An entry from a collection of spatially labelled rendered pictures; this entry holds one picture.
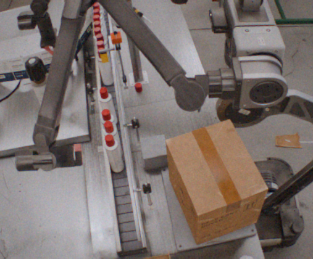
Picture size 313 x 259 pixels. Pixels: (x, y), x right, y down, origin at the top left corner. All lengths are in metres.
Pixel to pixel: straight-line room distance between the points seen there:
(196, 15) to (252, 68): 2.68
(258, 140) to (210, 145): 1.43
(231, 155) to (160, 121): 0.54
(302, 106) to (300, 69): 1.83
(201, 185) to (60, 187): 0.65
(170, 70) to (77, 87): 0.95
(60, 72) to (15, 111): 0.89
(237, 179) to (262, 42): 0.45
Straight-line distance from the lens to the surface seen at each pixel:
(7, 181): 1.77
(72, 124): 1.76
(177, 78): 0.99
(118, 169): 1.55
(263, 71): 1.02
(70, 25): 1.04
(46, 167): 1.12
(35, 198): 1.67
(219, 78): 1.02
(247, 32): 1.09
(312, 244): 2.46
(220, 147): 1.33
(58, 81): 1.06
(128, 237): 1.45
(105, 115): 1.49
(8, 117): 1.92
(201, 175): 1.27
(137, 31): 1.02
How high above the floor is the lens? 2.22
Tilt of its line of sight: 53 degrees down
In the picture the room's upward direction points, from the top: 8 degrees counter-clockwise
